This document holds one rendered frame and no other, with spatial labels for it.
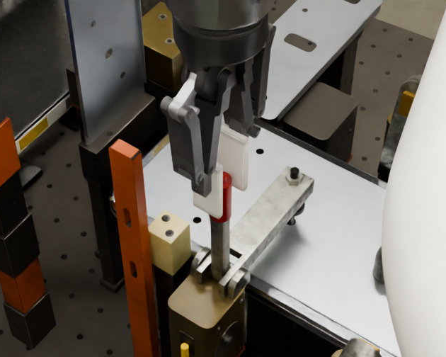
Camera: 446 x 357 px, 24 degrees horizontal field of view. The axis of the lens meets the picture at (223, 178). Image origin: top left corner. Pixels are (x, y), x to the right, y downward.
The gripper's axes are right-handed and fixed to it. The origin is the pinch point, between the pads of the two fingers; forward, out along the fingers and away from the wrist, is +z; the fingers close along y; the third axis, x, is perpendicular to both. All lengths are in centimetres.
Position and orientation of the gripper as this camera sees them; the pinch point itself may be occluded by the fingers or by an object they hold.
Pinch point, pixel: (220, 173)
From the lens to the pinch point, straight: 94.3
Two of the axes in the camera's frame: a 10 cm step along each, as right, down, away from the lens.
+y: 5.7, -6.2, 5.4
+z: 0.0, 6.5, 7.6
